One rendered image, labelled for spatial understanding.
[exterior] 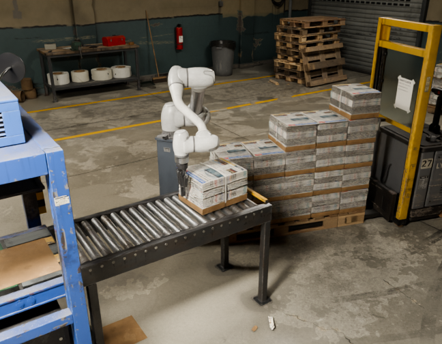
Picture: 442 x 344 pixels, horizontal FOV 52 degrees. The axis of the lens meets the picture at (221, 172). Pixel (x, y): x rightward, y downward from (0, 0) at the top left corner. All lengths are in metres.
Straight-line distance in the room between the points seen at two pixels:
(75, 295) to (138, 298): 1.25
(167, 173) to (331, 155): 1.46
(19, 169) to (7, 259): 0.87
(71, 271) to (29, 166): 0.57
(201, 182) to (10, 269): 1.18
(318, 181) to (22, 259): 2.57
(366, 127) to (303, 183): 0.73
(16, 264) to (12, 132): 0.85
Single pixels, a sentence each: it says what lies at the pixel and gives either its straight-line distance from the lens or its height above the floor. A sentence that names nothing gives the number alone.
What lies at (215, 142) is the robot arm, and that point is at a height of 1.27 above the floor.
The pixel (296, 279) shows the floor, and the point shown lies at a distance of 3.77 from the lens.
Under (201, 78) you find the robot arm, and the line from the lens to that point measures 3.16.
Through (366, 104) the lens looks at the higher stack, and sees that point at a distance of 4.18.
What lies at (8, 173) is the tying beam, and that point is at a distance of 2.04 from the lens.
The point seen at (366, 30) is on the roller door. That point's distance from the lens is 11.61.
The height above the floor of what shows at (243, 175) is 1.00.
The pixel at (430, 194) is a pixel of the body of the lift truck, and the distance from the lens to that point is 4.78.
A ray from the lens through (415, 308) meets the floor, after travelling 3.74.
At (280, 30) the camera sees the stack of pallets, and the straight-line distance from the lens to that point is 10.50.
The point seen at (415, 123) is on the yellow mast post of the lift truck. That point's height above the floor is 1.04.
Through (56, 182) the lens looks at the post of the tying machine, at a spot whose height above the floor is 1.41.
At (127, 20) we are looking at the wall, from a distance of 10.25.
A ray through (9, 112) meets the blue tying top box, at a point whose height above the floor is 1.70.
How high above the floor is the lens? 2.24
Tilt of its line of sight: 24 degrees down
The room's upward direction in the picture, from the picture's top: straight up
